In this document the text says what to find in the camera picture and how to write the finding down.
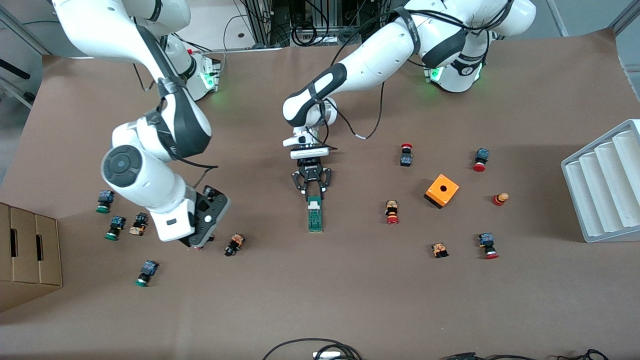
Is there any brown cardboard box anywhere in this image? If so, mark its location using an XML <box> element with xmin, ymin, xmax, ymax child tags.
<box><xmin>0</xmin><ymin>202</ymin><xmax>64</xmax><ymax>313</ymax></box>

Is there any aluminium profile bar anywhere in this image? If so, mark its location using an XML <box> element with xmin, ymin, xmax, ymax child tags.
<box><xmin>609</xmin><ymin>0</ymin><xmax>640</xmax><ymax>36</ymax></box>

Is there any green push button blue block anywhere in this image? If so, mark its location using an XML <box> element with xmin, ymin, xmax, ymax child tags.
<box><xmin>104</xmin><ymin>216</ymin><xmax>127</xmax><ymax>241</ymax></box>
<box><xmin>134</xmin><ymin>260</ymin><xmax>160</xmax><ymax>288</ymax></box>
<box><xmin>96</xmin><ymin>189</ymin><xmax>116</xmax><ymax>214</ymax></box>

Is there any black looped cable bundle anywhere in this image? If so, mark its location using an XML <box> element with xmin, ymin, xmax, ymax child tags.
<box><xmin>262</xmin><ymin>338</ymin><xmax>362</xmax><ymax>360</ymax></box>

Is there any white mounting plate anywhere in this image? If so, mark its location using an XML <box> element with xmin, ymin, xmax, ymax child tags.
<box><xmin>187</xmin><ymin>0</ymin><xmax>287</xmax><ymax>52</ymax></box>

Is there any grey ribbed tray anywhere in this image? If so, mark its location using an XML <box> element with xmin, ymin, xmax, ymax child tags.
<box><xmin>560</xmin><ymin>119</ymin><xmax>640</xmax><ymax>244</ymax></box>

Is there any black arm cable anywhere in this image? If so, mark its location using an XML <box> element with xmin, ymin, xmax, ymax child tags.
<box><xmin>131</xmin><ymin>15</ymin><xmax>219</xmax><ymax>188</ymax></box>
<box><xmin>310</xmin><ymin>0</ymin><xmax>516</xmax><ymax>151</ymax></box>

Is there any aluminium frame rack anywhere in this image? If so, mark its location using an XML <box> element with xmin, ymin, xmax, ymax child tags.
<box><xmin>240</xmin><ymin>0</ymin><xmax>401</xmax><ymax>48</ymax></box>

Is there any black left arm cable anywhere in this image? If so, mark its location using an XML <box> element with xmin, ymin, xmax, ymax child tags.
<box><xmin>310</xmin><ymin>0</ymin><xmax>516</xmax><ymax>151</ymax></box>

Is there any black bar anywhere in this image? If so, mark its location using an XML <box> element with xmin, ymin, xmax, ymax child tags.
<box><xmin>0</xmin><ymin>58</ymin><xmax>32</xmax><ymax>81</ymax></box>

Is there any black orange selector switch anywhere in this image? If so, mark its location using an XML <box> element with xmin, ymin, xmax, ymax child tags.
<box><xmin>224</xmin><ymin>233</ymin><xmax>246</xmax><ymax>258</ymax></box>

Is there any green load switch white handle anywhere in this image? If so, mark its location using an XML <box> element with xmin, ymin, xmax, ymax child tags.
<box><xmin>307</xmin><ymin>196</ymin><xmax>324</xmax><ymax>234</ymax></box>

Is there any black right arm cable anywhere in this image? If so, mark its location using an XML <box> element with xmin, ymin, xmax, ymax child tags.
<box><xmin>131</xmin><ymin>15</ymin><xmax>219</xmax><ymax>188</ymax></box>

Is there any orange button enclosure box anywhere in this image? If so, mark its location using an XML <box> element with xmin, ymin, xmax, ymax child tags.
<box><xmin>424</xmin><ymin>173</ymin><xmax>460</xmax><ymax>210</ymax></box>

